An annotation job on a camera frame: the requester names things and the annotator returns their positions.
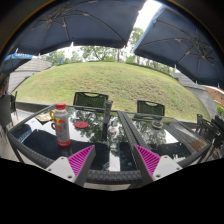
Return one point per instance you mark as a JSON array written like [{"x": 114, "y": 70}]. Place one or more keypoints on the white bottle red cap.
[{"x": 60, "y": 118}]

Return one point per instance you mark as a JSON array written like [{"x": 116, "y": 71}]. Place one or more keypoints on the grey umbrella pole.
[{"x": 107, "y": 111}]

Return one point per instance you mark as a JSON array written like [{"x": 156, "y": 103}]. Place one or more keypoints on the red round coaster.
[{"x": 81, "y": 124}]

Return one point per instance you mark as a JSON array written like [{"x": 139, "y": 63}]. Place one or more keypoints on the navy patio umbrella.
[
  {"x": 174, "y": 40},
  {"x": 106, "y": 23}
]

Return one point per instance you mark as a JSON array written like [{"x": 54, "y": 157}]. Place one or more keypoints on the far left blue umbrella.
[{"x": 13, "y": 61}]

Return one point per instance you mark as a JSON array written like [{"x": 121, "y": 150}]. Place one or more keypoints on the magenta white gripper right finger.
[{"x": 152, "y": 166}]

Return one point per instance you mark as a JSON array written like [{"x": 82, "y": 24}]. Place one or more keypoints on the right navy patio umbrella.
[{"x": 174, "y": 40}]

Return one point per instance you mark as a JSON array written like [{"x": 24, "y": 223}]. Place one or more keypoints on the dark chair at left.
[{"x": 7, "y": 106}]

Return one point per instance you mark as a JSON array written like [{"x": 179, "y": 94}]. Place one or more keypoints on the left navy patio umbrella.
[{"x": 106, "y": 23}]

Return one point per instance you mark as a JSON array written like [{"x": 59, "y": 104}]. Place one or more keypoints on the right dark green chair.
[{"x": 149, "y": 107}]

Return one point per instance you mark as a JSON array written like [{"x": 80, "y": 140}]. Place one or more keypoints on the dark green chair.
[
  {"x": 149, "y": 107},
  {"x": 90, "y": 99}
]

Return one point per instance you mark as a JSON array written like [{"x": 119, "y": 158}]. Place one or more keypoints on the dark chairs at right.
[{"x": 209, "y": 131}]

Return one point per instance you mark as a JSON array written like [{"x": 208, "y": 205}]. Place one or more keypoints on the left dark green chair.
[{"x": 90, "y": 99}]

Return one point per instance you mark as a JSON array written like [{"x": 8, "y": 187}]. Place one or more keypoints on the small ashtray bowl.
[{"x": 157, "y": 124}]

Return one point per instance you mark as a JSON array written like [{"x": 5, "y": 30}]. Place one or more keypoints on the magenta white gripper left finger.
[{"x": 75, "y": 167}]

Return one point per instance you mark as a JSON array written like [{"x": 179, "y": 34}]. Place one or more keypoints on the black wicker glass table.
[{"x": 113, "y": 163}]

